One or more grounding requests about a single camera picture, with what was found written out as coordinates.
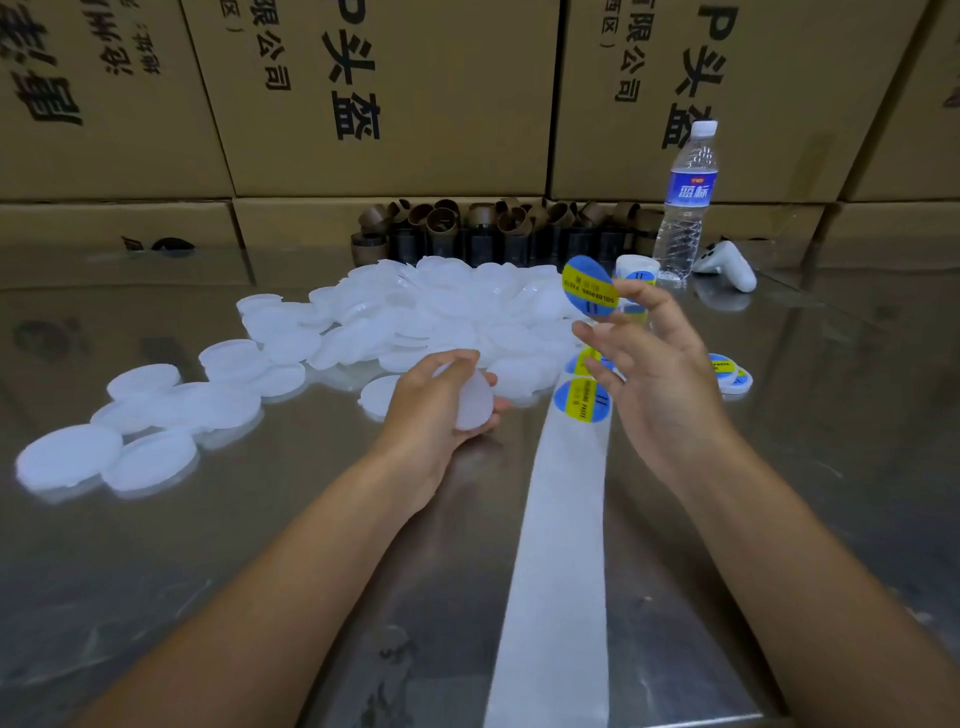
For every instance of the row of dark cardboard tubes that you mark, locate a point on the row of dark cardboard tubes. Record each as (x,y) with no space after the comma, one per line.
(465,233)

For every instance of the person's left hand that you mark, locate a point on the person's left hand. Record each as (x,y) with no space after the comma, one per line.
(417,435)

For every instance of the person's left forearm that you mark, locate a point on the person's left forearm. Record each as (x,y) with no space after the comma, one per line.
(248,623)

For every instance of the stack of brown cardboard boxes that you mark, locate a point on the stack of brown cardboard boxes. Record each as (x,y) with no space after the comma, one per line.
(420,105)

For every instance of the white handheld controller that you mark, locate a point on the white handheld controller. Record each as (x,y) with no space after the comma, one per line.
(728,266)

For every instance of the labelled lid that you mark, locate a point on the labelled lid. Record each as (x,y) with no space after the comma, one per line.
(725,366)
(743,386)
(476,405)

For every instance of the sticker roll with backing strip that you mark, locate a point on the sticker roll with backing strip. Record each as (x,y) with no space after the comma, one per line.
(552,630)

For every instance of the person's right forearm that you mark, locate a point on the person's right forearm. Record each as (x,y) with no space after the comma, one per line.
(825,615)

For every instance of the person's right hand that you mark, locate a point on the person's right hand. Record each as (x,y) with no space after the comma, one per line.
(668,405)

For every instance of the pile of white plastic lids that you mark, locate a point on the pile of white plastic lids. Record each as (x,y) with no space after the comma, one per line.
(375,308)

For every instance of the clear plastic water bottle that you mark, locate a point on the clear plastic water bottle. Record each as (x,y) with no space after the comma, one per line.
(686,210)

